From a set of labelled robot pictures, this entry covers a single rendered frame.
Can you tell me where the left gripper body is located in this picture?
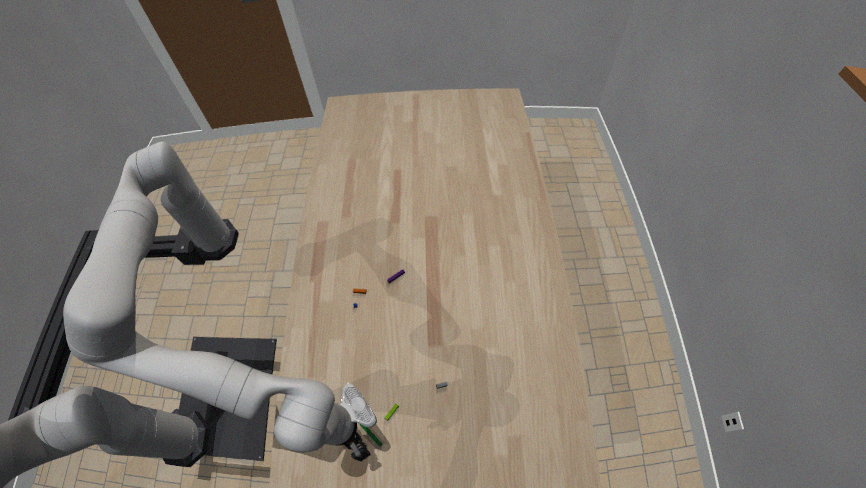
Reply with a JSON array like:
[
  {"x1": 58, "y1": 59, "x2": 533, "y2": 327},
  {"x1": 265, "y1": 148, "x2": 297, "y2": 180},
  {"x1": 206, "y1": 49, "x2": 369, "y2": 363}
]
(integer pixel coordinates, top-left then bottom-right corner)
[{"x1": 339, "y1": 423, "x2": 357, "y2": 447}]

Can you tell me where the purple rod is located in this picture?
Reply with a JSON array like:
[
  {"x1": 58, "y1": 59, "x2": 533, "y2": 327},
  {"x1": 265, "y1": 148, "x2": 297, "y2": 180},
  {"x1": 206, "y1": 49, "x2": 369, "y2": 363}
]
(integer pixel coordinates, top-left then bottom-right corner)
[{"x1": 387, "y1": 269, "x2": 405, "y2": 283}]

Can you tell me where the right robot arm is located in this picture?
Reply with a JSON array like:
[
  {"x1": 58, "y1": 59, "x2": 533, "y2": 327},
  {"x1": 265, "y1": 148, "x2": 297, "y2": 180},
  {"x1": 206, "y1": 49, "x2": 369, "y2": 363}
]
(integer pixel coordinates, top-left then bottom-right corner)
[{"x1": 0, "y1": 386, "x2": 198, "y2": 488}]

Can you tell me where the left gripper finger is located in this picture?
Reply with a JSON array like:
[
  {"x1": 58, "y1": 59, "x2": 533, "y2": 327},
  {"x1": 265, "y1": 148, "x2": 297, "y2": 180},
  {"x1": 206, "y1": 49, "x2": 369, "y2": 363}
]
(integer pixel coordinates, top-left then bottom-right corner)
[{"x1": 345, "y1": 432, "x2": 371, "y2": 461}]

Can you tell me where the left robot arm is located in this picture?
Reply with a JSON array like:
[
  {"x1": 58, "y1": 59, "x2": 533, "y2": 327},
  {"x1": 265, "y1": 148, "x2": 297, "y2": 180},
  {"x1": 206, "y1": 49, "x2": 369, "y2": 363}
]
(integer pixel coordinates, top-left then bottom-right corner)
[{"x1": 63, "y1": 141, "x2": 377, "y2": 452}]

